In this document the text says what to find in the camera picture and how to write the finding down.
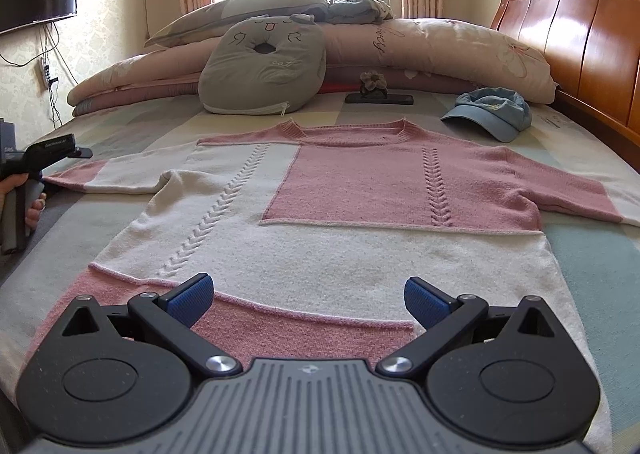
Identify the grey cat face cushion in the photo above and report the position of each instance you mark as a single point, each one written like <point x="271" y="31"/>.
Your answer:
<point x="260" y="69"/>

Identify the wooden headboard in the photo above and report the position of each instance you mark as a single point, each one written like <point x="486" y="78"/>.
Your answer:
<point x="590" y="44"/>

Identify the grey pillow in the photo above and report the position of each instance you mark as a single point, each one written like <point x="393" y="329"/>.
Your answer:
<point x="230" y="14"/>

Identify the flower hair clip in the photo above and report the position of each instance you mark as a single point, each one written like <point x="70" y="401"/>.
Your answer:
<point x="373" y="81"/>

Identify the pink folded quilt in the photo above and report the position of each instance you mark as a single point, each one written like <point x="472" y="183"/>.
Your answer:
<point x="450" y="54"/>

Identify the black smartphone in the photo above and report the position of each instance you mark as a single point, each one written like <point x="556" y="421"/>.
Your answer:
<point x="380" y="99"/>

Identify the folded grey-blue cloth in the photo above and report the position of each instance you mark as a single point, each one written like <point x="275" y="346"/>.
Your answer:
<point x="360" y="11"/>

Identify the pastel patchwork bed sheet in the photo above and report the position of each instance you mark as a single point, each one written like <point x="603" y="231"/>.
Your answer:
<point x="585" y="259"/>

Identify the light blue cap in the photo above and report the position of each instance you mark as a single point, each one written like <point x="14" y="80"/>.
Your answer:
<point x="490" y="116"/>

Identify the person's left hand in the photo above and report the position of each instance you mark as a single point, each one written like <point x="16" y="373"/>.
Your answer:
<point x="12" y="182"/>

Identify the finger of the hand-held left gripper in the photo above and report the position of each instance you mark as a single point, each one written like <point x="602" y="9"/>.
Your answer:
<point x="54" y="183"/>

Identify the pink and white knit sweater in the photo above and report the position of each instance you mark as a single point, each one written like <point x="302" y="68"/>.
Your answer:
<point x="350" y="184"/>

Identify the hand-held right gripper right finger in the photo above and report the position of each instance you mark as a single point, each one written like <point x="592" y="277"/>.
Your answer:
<point x="425" y="301"/>

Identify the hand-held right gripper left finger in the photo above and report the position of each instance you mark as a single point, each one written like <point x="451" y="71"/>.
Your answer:
<point x="192" y="296"/>

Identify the white power strip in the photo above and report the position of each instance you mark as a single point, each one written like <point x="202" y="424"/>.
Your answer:
<point x="46" y="71"/>

